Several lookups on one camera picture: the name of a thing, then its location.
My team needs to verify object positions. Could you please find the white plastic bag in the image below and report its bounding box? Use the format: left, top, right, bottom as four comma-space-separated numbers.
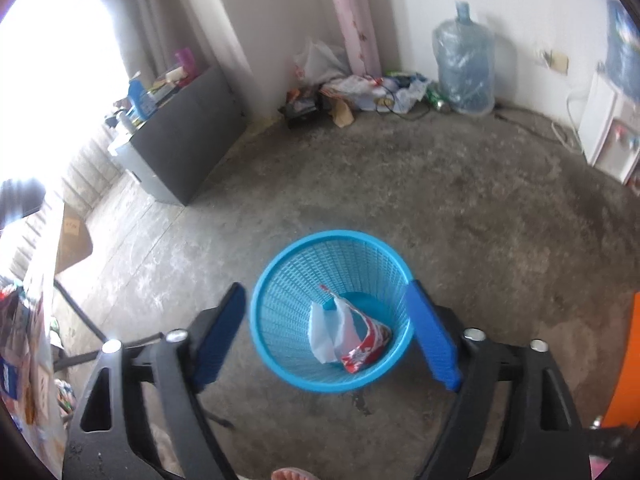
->
292, 37, 351, 83

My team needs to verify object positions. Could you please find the white water dispenser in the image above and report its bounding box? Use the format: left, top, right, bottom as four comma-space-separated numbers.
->
582, 72, 640, 186

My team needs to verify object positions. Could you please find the blue plastic waste basket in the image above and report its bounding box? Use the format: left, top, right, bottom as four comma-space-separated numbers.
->
249, 230, 417, 393

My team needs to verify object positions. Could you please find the pink rolled mat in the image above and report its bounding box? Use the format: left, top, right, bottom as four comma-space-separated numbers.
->
320, 0, 383, 77

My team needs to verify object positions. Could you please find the cardboard box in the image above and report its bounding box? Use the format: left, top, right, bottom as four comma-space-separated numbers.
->
55, 202, 95, 275

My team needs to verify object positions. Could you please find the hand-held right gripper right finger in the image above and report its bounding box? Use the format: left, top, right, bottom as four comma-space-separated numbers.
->
404, 280, 591, 480

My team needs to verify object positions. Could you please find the brown paper bag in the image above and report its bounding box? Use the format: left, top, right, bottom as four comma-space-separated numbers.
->
330, 97, 356, 128

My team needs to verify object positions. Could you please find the dark blurred object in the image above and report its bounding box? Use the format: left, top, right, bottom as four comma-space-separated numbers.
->
0, 177, 46, 231

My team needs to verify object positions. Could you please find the pile of snack packets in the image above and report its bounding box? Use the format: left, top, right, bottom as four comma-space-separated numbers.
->
0, 280, 51, 441

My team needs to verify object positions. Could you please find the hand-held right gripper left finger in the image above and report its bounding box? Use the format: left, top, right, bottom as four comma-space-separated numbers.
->
62, 282, 248, 480

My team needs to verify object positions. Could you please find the pile of plastic wrappers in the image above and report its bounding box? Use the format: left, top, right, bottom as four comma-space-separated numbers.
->
320, 72, 431, 113

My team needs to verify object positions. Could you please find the blue dispenser bottle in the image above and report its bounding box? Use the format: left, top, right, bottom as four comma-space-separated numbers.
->
605, 0, 640, 96

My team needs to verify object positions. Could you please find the wall socket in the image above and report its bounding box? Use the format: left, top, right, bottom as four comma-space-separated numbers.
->
537, 47, 570, 75

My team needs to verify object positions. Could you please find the pink cup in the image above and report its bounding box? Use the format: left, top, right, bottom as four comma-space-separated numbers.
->
173, 48, 196, 78

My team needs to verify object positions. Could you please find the red and white snack packet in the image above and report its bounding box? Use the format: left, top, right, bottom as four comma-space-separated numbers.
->
320, 285, 393, 375

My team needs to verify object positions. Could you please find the grey cabinet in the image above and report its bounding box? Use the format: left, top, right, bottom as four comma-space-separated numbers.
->
107, 64, 248, 207

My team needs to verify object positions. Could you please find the black box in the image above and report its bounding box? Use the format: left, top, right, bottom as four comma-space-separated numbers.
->
278, 87, 323, 128

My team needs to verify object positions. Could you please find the large blue water jug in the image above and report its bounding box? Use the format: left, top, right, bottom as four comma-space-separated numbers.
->
431, 1, 497, 117

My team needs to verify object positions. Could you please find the folding table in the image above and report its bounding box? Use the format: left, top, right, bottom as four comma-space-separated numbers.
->
0, 195, 236, 466

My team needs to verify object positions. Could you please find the white plastic wrapper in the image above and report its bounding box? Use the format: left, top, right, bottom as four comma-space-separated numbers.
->
308, 296, 358, 365

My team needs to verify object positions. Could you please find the orange panel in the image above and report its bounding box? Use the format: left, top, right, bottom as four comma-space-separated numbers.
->
602, 292, 640, 428

